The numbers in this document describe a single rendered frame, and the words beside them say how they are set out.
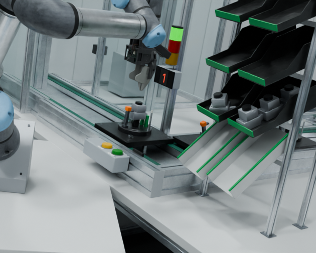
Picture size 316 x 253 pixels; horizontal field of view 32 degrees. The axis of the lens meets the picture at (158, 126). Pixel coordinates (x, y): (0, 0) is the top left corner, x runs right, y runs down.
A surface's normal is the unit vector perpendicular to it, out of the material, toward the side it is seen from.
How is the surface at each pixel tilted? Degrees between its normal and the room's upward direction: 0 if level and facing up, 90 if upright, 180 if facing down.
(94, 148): 90
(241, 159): 45
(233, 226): 0
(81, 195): 0
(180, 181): 90
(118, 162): 90
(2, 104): 52
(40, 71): 90
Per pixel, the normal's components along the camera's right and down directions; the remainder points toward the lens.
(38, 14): 0.11, 0.42
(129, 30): 0.67, 0.51
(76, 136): -0.77, 0.04
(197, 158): -0.50, -0.68
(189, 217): 0.17, -0.95
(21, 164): 0.21, -0.47
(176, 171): 0.61, 0.32
